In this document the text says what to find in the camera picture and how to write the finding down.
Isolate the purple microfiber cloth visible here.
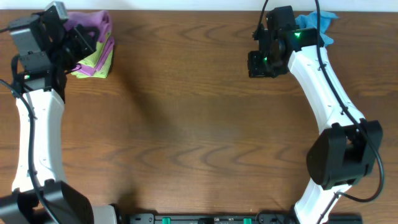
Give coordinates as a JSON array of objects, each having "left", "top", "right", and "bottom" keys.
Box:
[{"left": 64, "top": 10, "right": 113, "bottom": 43}]

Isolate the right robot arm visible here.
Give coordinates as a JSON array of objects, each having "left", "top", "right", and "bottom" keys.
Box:
[{"left": 248, "top": 6, "right": 383, "bottom": 223}]

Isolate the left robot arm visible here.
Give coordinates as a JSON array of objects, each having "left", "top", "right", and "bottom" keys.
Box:
[{"left": 1, "top": 2, "right": 122, "bottom": 223}]

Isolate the top green folded cloth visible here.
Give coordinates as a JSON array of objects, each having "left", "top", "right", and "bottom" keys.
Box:
[{"left": 79, "top": 32, "right": 113, "bottom": 68}]

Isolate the green folded cloth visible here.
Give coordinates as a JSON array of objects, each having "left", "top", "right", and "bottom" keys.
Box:
[
  {"left": 79, "top": 32, "right": 113, "bottom": 68},
  {"left": 72, "top": 51, "right": 113, "bottom": 78}
]

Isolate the crumpled blue cloth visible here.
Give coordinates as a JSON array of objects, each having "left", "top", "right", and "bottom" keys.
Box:
[{"left": 295, "top": 11, "right": 338, "bottom": 47}]

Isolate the purple folded cloth in stack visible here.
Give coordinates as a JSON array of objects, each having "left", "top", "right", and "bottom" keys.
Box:
[{"left": 72, "top": 35, "right": 114, "bottom": 78}]

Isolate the bottom green folded cloth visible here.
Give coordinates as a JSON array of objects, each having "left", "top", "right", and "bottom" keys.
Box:
[{"left": 72, "top": 51, "right": 113, "bottom": 78}]

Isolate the right black cable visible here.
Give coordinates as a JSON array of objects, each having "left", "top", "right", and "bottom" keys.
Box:
[{"left": 253, "top": 0, "right": 386, "bottom": 224}]

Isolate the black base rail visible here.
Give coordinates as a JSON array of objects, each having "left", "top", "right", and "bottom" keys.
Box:
[{"left": 121, "top": 212, "right": 363, "bottom": 224}]

